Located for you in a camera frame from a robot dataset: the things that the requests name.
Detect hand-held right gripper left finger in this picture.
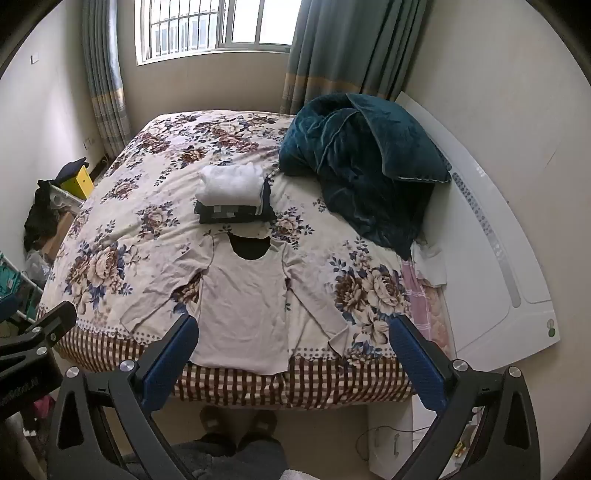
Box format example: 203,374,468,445
46,313,200,480

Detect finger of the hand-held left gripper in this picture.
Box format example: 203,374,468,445
0,301,78,358

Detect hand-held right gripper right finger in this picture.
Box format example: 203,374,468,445
389,315,541,480

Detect beige long-sleeve shirt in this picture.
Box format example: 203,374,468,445
121,233,358,376

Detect black clothes pile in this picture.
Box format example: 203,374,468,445
24,180,58,250

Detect clear plastic bag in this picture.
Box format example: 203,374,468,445
23,249,51,289

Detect green and white rack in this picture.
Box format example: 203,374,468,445
0,251,44,320

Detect cardboard box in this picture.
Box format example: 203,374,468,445
44,210,75,261

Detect small white cloth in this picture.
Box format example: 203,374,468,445
411,242,448,287

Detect white bed headboard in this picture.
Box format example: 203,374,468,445
394,91,560,372

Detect white plastic rack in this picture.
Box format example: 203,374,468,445
48,187,86,213

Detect person's grey pants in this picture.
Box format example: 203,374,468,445
124,431,288,480

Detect yellow box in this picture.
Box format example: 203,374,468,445
61,165,94,200

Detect dark blue cloth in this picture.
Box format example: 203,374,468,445
56,158,89,183

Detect dark folded garment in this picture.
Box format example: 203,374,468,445
194,178,277,226

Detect bed with floral sheet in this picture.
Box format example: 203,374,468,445
34,110,455,411

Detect white folded garment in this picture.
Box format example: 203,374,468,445
196,162,266,207

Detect teal plush blanket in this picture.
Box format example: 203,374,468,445
278,92,452,260

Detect green striped curtain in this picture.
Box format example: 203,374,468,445
82,0,132,158
280,0,437,116

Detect window with bars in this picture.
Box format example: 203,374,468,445
135,0,303,66

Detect thin cable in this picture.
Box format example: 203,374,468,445
355,424,419,462

